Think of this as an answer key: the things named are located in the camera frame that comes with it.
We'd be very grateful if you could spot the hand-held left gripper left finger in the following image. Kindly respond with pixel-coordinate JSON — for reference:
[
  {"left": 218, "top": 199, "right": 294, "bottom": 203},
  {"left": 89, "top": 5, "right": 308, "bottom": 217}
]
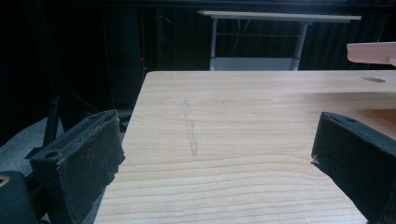
[{"left": 29, "top": 108, "right": 126, "bottom": 224}]

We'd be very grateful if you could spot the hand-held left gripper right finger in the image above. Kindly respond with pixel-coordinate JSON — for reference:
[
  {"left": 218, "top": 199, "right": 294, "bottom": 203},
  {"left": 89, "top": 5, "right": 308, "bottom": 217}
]
[{"left": 310, "top": 111, "right": 396, "bottom": 224}]

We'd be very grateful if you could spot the black metal stand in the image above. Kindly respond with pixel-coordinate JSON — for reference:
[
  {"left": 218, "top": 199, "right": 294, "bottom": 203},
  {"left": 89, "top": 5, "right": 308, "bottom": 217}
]
[{"left": 24, "top": 0, "right": 104, "bottom": 161}]

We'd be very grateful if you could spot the white metal-framed table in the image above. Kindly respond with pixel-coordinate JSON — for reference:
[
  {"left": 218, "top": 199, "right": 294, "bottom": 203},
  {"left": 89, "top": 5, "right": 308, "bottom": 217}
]
[{"left": 197, "top": 9, "right": 362, "bottom": 72}]

